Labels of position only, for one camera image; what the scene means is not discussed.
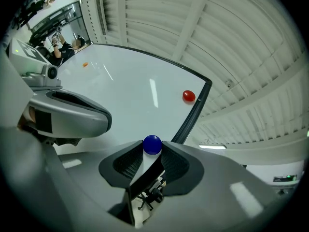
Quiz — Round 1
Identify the red round magnet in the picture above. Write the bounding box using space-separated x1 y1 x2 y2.
182 89 196 103

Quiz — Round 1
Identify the white air vent unit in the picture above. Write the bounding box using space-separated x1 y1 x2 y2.
95 0 108 36

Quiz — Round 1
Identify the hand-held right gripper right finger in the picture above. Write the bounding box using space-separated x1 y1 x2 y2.
144 140 282 232

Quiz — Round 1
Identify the black-framed whiteboard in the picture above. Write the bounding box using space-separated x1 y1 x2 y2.
52 43 213 187

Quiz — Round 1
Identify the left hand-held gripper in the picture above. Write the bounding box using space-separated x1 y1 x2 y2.
6 38 113 138

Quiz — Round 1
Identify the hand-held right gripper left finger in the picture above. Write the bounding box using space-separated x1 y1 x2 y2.
58 140 145 227

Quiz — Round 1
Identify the large black display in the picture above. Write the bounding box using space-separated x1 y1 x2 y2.
28 2 84 45

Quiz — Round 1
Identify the black office chair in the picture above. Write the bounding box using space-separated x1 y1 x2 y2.
137 187 165 211

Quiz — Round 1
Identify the blue round magnet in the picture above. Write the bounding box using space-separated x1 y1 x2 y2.
142 134 163 156

